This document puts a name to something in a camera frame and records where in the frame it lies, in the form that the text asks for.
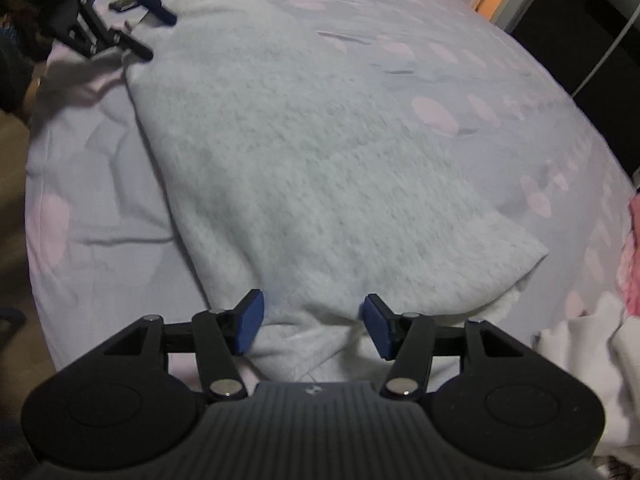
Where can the black wardrobe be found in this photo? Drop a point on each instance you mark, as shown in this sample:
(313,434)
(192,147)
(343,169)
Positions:
(590,20)

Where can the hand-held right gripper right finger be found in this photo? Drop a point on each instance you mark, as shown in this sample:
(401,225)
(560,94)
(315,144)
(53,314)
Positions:
(377,327)

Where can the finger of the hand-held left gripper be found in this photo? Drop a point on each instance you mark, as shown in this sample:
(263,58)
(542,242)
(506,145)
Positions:
(132,46)
(157,10)

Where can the white printed sweatshirt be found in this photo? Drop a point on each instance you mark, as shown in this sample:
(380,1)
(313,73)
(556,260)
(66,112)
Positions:
(310,170)

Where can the polka dot bed sheet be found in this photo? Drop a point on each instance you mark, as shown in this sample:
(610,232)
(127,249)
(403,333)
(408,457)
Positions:
(100,210)

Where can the person's left forearm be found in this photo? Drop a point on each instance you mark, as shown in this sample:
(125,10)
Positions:
(15,75)

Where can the pink garment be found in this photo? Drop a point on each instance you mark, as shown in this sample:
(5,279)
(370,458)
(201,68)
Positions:
(631,250)

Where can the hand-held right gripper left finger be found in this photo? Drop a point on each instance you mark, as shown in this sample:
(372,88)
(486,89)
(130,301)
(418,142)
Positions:
(248,322)

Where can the grey hoodie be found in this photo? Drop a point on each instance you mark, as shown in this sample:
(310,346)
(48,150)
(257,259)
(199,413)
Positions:
(585,360)

